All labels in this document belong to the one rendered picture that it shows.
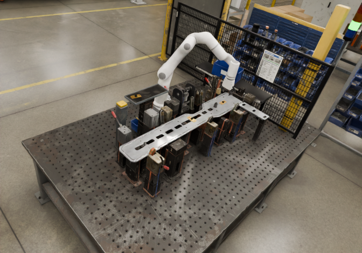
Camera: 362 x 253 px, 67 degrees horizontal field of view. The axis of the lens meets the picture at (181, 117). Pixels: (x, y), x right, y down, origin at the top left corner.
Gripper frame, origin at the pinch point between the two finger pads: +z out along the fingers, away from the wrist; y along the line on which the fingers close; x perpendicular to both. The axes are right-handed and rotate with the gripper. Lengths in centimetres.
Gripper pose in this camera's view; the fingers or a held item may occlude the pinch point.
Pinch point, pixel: (225, 92)
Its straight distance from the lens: 263.3
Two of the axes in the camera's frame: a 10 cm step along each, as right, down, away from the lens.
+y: 7.2, 5.0, -4.8
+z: -1.6, 7.9, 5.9
